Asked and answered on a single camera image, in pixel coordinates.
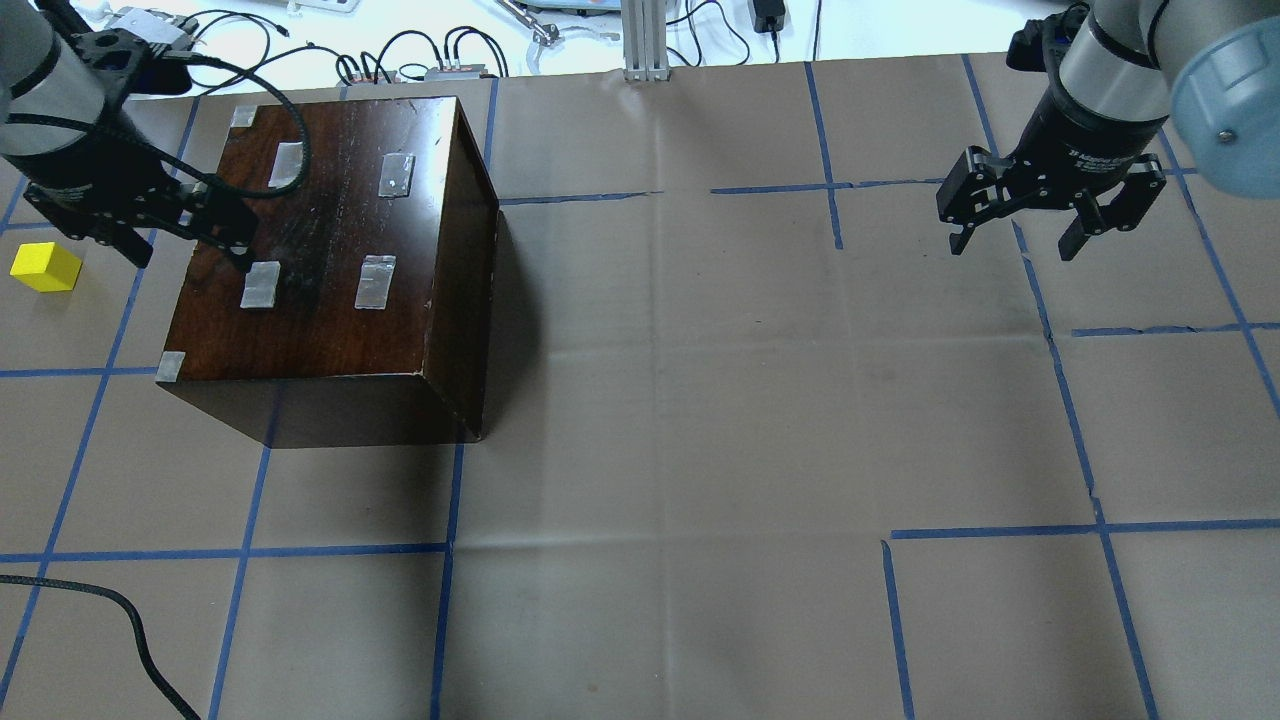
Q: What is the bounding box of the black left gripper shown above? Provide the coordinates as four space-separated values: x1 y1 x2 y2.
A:
24 165 259 273

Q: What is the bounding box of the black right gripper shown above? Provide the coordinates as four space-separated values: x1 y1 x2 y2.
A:
936 95 1167 263

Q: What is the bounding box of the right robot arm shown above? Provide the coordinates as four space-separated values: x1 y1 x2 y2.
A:
936 1 1279 260

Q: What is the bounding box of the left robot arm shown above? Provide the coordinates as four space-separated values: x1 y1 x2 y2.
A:
1 1 259 272

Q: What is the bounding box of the yellow block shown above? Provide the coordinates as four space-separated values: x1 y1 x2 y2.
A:
9 241 83 293

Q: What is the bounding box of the dark wooden drawer cabinet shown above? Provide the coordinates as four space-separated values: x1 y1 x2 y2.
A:
156 96 499 448

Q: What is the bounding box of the grey usb hub box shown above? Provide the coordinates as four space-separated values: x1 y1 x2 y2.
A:
104 6 200 54

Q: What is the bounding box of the black power adapter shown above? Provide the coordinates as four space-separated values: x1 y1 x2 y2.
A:
750 0 787 35

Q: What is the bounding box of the black cable on table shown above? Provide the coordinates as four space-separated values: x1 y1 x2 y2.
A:
0 573 201 720

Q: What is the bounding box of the aluminium frame post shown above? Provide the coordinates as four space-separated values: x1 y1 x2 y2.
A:
620 0 669 82

